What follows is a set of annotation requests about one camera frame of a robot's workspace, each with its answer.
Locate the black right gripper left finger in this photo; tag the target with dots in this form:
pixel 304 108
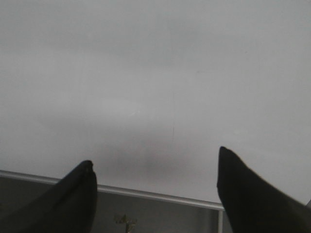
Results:
pixel 67 207

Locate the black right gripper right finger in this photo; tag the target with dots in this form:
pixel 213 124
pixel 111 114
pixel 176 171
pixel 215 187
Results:
pixel 252 204

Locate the small green plant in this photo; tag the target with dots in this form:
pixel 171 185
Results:
pixel 130 223

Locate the white whiteboard with aluminium frame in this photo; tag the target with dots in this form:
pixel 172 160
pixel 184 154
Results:
pixel 149 90

